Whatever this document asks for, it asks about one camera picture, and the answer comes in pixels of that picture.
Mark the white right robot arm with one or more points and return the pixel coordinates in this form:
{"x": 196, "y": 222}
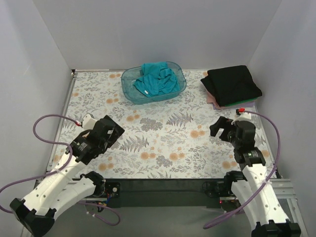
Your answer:
{"x": 252, "y": 186}

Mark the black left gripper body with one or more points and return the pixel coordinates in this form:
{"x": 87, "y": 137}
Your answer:
{"x": 111, "y": 130}

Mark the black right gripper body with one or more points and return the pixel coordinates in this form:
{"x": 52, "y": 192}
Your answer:
{"x": 227, "y": 133}

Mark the folded pink t shirt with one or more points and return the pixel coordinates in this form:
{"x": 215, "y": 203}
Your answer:
{"x": 210, "y": 98}

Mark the teal t shirt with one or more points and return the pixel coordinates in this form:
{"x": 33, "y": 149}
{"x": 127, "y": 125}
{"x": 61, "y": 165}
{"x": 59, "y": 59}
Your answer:
{"x": 157, "y": 79}

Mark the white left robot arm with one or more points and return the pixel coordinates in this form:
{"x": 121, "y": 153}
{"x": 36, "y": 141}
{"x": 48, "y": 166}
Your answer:
{"x": 38, "y": 210}

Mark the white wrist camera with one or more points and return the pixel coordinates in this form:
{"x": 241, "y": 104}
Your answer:
{"x": 242, "y": 115}
{"x": 88, "y": 122}

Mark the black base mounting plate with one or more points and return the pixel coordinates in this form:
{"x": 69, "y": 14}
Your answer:
{"x": 210, "y": 193}

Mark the floral table mat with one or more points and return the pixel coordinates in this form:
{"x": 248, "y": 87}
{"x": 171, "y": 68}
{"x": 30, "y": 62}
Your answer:
{"x": 166, "y": 139}

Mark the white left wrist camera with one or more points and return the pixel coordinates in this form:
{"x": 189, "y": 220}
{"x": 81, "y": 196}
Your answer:
{"x": 88, "y": 122}

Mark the folded lilac t shirt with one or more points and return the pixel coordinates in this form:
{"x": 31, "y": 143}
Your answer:
{"x": 234, "y": 106}

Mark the clear blue plastic basket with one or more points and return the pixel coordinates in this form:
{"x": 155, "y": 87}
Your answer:
{"x": 132, "y": 94}

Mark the black t shirt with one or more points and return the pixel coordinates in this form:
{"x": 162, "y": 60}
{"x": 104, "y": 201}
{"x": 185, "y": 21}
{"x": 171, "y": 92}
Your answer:
{"x": 231, "y": 84}

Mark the folded green t shirt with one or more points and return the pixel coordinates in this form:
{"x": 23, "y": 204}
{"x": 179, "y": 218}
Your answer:
{"x": 242, "y": 102}

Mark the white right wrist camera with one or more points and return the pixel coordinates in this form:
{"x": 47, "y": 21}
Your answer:
{"x": 242, "y": 115}

